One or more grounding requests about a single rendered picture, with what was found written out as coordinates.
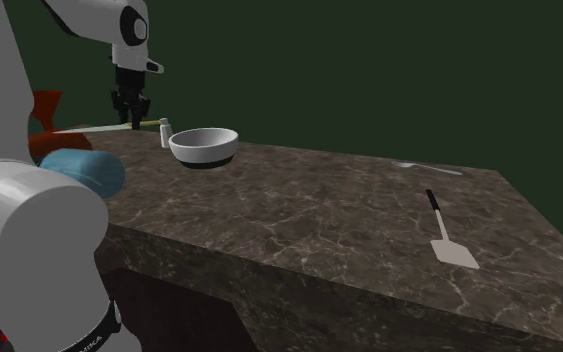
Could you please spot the red chair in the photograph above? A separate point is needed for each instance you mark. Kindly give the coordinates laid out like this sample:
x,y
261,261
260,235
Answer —
x,y
49,114

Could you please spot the blue cylinder cup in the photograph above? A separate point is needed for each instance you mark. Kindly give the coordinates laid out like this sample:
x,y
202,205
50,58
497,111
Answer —
x,y
88,170

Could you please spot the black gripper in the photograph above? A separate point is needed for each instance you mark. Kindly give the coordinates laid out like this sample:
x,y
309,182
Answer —
x,y
129,79

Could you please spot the silver spoon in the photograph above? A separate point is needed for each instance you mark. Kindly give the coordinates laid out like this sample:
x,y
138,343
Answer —
x,y
425,167

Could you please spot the white bowl with black base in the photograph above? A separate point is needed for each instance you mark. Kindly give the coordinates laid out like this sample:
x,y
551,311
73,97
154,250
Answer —
x,y
202,147

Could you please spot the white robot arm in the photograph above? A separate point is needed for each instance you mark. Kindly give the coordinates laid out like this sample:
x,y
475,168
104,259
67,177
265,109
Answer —
x,y
27,234

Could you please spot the small white bottle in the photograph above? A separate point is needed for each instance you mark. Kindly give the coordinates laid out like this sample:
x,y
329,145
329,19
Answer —
x,y
165,134

